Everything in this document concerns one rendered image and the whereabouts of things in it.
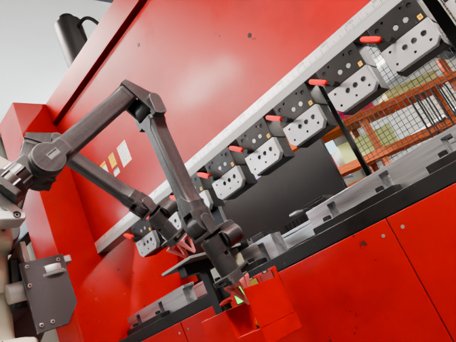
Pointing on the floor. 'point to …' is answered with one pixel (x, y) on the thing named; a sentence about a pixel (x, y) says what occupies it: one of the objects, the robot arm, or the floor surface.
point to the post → (445, 22)
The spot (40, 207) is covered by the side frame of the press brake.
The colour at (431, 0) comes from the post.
